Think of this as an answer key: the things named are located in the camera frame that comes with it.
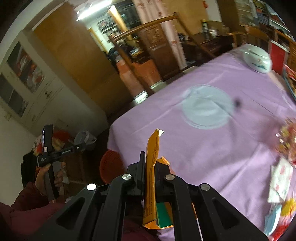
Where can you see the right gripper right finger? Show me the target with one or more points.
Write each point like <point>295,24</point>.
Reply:
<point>162,189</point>

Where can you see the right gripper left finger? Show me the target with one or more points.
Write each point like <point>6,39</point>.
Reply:
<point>137,183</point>

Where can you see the orange medicine box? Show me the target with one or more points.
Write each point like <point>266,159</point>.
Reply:
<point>178,212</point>

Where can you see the blue face mask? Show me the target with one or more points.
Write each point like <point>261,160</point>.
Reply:
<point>272,219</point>

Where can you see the floral paper napkins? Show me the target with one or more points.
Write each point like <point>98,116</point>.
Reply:
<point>281,176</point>

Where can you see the red ribbon pompom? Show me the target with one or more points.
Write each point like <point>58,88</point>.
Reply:
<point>282,226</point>

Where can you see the yellow ribbon pompom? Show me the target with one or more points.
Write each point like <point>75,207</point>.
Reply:
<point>288,207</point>

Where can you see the red patterned cellophane wrapper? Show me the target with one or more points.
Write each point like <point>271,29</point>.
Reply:
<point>287,143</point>

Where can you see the person left hand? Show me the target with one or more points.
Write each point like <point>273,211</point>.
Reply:
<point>43,175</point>

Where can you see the bin with plastic bag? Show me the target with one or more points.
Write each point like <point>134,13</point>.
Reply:
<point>84,137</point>

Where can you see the white cabinet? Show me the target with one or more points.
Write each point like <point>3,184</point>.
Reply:
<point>37,91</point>

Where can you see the purple tablecloth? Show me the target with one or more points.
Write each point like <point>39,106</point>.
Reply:
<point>220,125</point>

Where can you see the wooden armchair left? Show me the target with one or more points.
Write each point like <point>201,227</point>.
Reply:
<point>157,45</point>

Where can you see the white ceramic lidded jar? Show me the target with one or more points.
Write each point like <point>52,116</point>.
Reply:
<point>256,58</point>

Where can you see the blue fruit plate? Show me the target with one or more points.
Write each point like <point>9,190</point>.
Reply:
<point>289,77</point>

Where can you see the red and white box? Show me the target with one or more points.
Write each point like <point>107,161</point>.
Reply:
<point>278,55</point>

